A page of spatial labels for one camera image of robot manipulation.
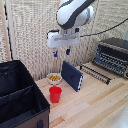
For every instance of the blue tablet box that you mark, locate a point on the blue tablet box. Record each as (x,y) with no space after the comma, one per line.
(71,75)

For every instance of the black toaster oven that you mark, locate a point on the black toaster oven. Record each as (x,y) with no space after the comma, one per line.
(112,56)

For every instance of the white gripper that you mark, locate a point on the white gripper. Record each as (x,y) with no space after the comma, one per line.
(62,39)

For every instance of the woven beige folding screen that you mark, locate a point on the woven beige folding screen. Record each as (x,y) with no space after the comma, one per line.
(36,33)

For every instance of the black fabric storage box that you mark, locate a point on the black fabric storage box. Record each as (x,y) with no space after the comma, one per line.
(19,96)

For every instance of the white bowl with yellow food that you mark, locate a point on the white bowl with yellow food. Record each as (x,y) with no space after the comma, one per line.
(54,78)

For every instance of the red plastic cup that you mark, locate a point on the red plastic cup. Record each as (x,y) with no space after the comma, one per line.
(55,94)

